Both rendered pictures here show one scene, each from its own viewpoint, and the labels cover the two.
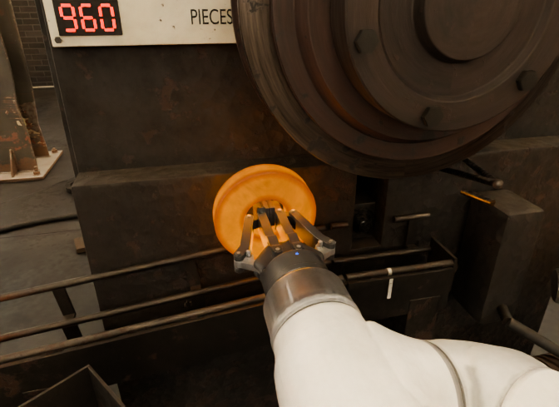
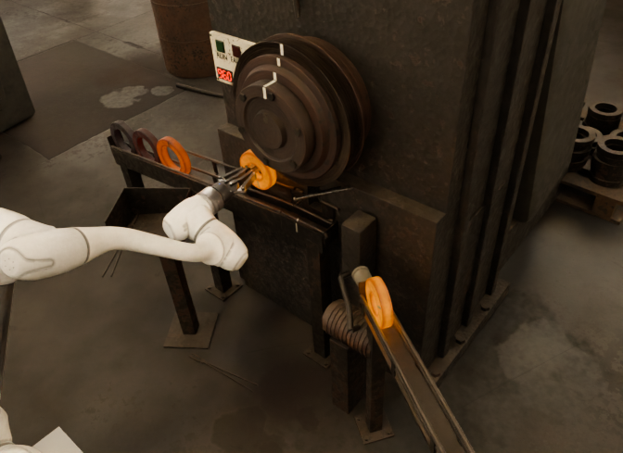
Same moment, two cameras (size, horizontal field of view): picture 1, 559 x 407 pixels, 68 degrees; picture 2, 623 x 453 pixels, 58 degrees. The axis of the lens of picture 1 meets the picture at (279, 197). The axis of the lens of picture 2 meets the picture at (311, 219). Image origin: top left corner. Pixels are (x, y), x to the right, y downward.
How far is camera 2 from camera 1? 169 cm
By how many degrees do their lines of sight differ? 48
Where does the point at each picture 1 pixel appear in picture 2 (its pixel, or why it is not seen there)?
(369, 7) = (241, 120)
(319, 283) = (207, 192)
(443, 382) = (197, 223)
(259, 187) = (250, 158)
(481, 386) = (205, 231)
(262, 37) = not seen: hidden behind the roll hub
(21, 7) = not seen: outside the picture
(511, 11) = (278, 138)
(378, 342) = (194, 207)
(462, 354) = (213, 225)
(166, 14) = not seen: hidden behind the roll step
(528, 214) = (350, 229)
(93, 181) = (224, 129)
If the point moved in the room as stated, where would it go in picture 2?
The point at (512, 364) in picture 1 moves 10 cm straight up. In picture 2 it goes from (213, 231) to (208, 206)
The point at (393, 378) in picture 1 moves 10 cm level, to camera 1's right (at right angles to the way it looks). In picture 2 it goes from (184, 213) to (200, 228)
